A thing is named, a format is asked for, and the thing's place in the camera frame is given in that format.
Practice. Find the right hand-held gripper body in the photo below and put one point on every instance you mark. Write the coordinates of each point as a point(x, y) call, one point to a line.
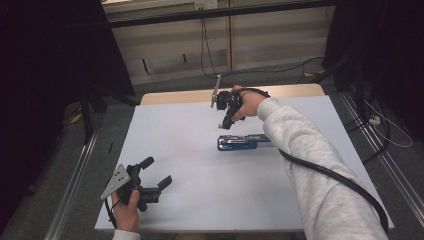
point(228, 100)

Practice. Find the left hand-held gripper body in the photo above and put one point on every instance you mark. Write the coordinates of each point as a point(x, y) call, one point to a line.
point(117, 181)

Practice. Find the blue stapler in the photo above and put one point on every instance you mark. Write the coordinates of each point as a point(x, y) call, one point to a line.
point(236, 144)

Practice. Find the person's right hand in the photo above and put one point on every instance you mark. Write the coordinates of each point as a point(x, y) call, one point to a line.
point(249, 102)

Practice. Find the person's left hand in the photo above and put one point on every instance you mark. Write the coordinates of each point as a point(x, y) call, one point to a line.
point(126, 215)

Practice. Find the small black floor piece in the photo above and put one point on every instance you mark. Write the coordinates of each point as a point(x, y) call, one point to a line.
point(110, 147)

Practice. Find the white table sheet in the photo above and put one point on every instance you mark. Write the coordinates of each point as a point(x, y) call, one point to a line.
point(200, 193)

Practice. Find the black stand leg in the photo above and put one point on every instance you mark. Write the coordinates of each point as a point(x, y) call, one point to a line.
point(87, 123)
point(333, 68)

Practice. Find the yellow floor tape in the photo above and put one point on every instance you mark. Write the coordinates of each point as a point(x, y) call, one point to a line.
point(76, 118)
point(315, 73)

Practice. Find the black horizontal bar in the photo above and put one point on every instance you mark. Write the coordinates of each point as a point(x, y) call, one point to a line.
point(166, 18)

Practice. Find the black curtain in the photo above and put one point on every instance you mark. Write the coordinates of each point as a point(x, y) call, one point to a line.
point(40, 66)
point(393, 50)

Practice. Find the white power strip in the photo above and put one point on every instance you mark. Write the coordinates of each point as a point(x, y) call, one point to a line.
point(375, 120)

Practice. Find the metal floor rail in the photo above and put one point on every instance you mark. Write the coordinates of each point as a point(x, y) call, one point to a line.
point(393, 171)
point(71, 190)

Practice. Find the white wall socket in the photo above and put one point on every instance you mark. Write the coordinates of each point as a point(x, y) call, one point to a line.
point(206, 4)

